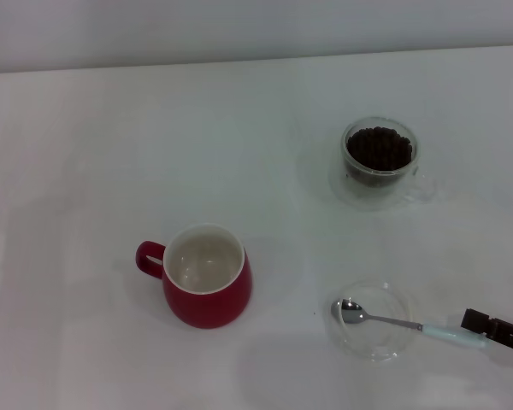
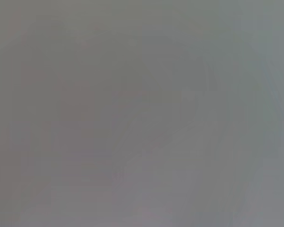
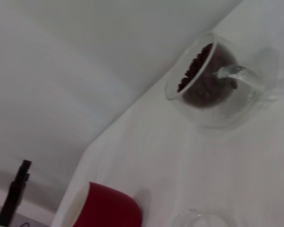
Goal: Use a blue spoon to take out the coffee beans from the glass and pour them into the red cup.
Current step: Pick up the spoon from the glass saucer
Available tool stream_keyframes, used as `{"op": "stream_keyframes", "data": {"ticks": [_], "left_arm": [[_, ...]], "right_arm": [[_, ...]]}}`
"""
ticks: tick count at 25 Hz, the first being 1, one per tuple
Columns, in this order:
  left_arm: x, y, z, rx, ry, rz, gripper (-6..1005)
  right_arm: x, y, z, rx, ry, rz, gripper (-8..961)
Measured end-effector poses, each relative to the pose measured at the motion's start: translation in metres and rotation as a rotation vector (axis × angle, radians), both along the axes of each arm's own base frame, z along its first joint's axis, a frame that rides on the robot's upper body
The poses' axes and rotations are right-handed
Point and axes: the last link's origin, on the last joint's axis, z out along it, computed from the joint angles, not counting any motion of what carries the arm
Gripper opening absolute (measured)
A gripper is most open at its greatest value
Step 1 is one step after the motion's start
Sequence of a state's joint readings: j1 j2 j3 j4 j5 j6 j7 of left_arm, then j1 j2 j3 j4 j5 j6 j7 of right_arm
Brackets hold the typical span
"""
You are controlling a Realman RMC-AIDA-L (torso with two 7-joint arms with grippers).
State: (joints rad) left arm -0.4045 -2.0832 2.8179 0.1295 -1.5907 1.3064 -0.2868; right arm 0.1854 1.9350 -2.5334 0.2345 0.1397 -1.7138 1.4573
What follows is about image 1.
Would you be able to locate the dark roasted coffee beans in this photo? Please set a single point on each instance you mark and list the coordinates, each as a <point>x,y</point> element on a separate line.
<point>378,147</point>

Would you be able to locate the clear double-wall glass cup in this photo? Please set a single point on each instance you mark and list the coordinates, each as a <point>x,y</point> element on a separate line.
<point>346,192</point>

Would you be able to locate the red ceramic mug white inside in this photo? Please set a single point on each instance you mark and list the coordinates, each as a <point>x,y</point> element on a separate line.
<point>205,309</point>

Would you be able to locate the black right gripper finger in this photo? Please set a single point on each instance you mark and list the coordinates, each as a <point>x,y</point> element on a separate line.
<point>504,333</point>

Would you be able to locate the clear round glass dish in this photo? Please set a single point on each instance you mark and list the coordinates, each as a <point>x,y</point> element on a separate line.
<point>367,346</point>

